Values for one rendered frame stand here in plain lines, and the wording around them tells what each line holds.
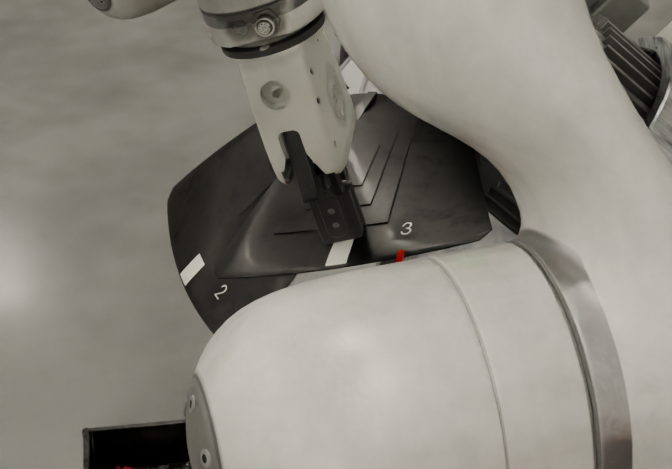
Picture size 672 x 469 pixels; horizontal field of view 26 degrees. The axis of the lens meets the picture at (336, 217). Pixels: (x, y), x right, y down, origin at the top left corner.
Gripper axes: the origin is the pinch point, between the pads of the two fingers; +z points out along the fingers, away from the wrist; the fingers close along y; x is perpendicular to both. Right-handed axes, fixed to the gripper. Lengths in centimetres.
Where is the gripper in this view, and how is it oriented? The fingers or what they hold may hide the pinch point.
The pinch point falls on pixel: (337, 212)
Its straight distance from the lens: 108.0
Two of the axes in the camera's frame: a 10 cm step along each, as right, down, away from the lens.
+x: -9.5, 2.0, 2.4
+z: 3.0, 8.3, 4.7
